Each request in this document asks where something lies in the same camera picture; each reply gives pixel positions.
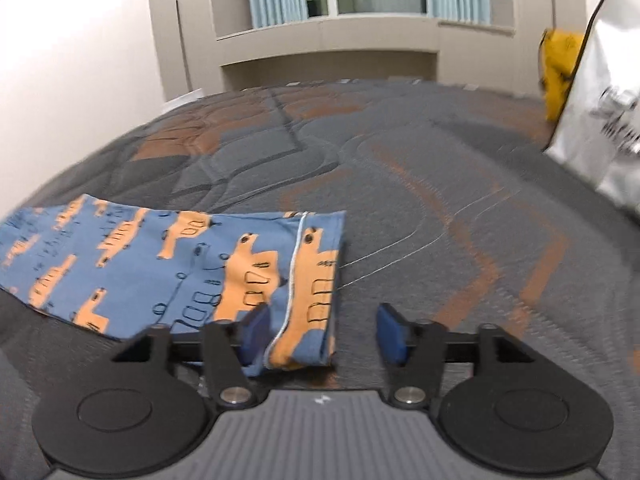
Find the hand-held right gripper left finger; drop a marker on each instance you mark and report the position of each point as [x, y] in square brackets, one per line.
[256, 332]

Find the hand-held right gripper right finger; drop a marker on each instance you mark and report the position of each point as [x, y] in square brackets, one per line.
[391, 332]

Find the blue orange-print pants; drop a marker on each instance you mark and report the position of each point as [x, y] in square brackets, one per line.
[125, 260]

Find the grey orange quilted mattress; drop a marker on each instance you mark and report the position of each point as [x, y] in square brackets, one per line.
[400, 185]

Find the white printed plastic bag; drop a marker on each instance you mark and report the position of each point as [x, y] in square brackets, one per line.
[595, 125]

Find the beige built-in cabinet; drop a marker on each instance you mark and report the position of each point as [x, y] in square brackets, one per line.
[330, 42]

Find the yellow cloth bag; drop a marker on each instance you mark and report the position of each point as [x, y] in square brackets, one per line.
[557, 75]

